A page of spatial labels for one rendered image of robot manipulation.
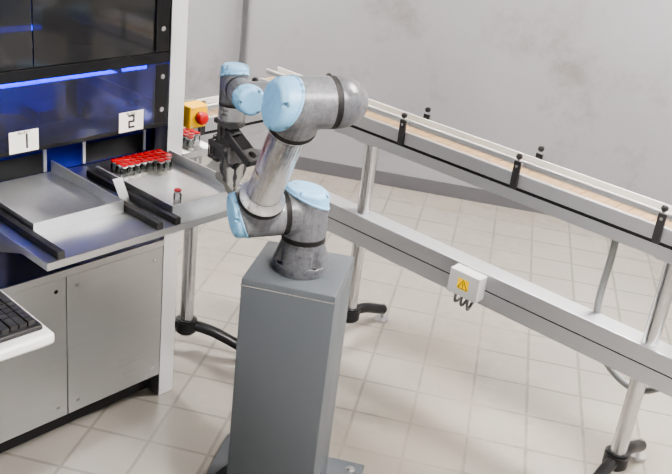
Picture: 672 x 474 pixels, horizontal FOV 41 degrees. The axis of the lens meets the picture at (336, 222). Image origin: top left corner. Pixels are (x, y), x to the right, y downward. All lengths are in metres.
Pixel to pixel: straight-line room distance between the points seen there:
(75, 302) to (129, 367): 0.37
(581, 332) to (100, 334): 1.51
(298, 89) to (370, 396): 1.66
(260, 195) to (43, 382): 1.05
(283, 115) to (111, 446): 1.47
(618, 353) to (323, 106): 1.39
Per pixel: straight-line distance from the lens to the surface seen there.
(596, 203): 2.75
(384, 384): 3.37
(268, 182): 2.09
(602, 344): 2.91
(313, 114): 1.90
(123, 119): 2.65
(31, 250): 2.22
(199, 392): 3.23
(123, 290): 2.89
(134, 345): 3.02
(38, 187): 2.56
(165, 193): 2.53
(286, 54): 5.09
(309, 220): 2.25
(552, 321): 2.97
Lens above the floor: 1.87
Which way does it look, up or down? 24 degrees down
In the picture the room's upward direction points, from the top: 7 degrees clockwise
